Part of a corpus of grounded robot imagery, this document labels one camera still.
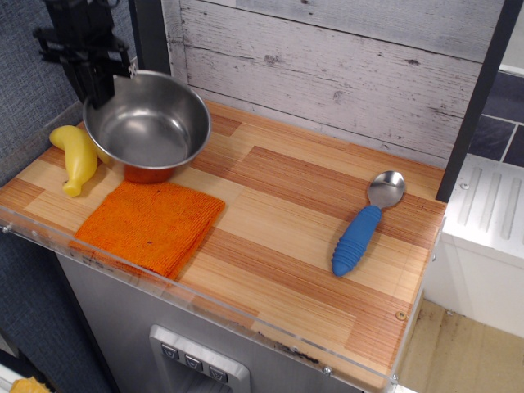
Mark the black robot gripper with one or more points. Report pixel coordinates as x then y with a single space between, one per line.
83 41

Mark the silver metal bowl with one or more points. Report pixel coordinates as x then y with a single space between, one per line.
153 127

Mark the yellow plastic banana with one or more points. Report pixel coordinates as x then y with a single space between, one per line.
81 156

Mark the clear acrylic front guard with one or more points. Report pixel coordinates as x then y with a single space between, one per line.
363 378

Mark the orange folded cloth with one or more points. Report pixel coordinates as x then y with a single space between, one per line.
155 226

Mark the silver toy cabinet front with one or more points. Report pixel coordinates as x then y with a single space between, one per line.
120 307

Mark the grey button dispenser panel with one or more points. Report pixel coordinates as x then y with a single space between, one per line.
187 366

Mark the yellow object bottom left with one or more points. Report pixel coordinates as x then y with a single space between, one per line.
28 385

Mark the white toy sink unit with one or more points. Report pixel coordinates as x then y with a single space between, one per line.
477 265

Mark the dark left frame post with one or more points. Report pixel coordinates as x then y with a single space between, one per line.
149 35

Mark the dark frame post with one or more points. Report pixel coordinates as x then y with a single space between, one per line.
489 70
149 35

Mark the blue handled metal spoon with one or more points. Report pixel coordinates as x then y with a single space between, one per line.
385 191

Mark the dark right frame post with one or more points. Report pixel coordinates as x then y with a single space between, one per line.
489 70

